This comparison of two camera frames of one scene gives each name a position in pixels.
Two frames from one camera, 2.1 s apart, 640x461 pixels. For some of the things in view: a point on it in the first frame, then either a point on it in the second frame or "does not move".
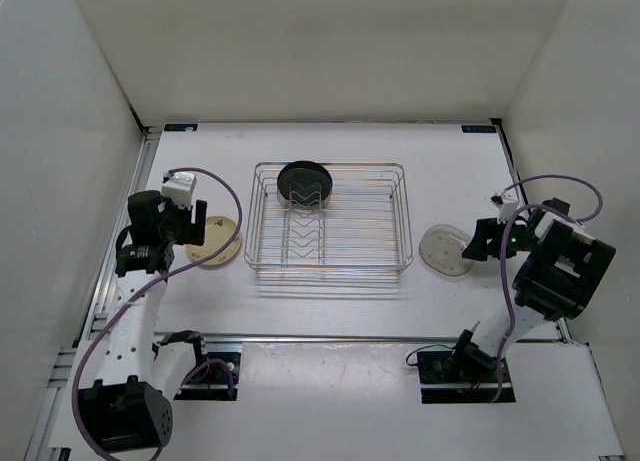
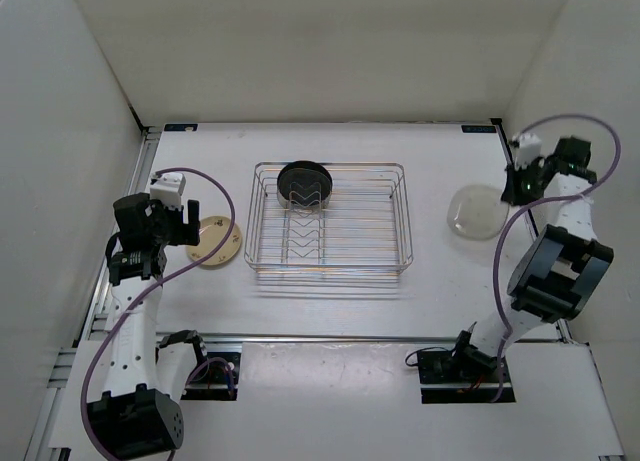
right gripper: [486, 229] → [510, 195]
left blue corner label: [180, 127] does not move
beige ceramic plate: [219, 231] does not move
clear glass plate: [442, 247] → [477, 211]
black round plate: [304, 183] does not move
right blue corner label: [479, 129] does not move
